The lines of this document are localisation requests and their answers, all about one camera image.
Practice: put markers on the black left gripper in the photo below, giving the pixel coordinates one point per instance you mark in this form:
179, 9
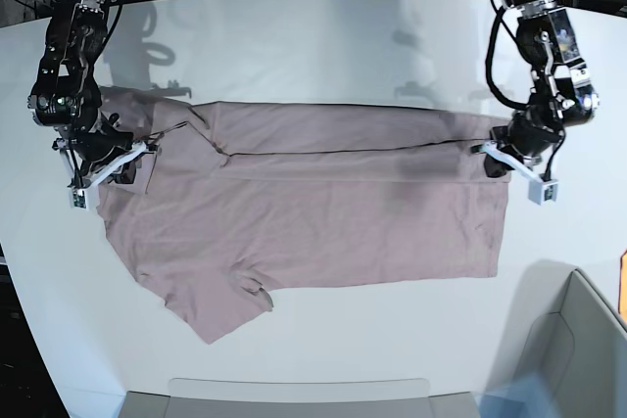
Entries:
518, 145

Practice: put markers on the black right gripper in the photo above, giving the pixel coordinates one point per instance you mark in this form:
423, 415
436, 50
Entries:
105, 155

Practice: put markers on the pink T-shirt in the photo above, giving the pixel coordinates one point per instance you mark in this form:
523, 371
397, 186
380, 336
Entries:
243, 199

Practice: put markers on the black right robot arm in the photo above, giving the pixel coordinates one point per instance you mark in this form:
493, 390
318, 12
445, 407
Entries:
66, 97

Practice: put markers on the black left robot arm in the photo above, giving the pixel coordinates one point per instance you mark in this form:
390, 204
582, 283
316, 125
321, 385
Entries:
562, 94

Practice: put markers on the yellow strip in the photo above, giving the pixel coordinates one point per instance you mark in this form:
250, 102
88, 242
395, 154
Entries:
622, 290

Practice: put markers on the grey cardboard box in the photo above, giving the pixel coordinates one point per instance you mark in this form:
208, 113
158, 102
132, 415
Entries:
580, 350

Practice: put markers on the blue translucent object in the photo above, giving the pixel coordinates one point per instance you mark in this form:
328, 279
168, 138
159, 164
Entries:
528, 396

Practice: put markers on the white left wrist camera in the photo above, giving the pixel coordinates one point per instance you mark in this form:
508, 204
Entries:
540, 191

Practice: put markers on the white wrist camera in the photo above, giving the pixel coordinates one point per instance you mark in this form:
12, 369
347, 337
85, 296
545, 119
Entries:
540, 191
84, 198

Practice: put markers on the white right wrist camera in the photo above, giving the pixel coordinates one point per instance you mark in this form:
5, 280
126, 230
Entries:
84, 198

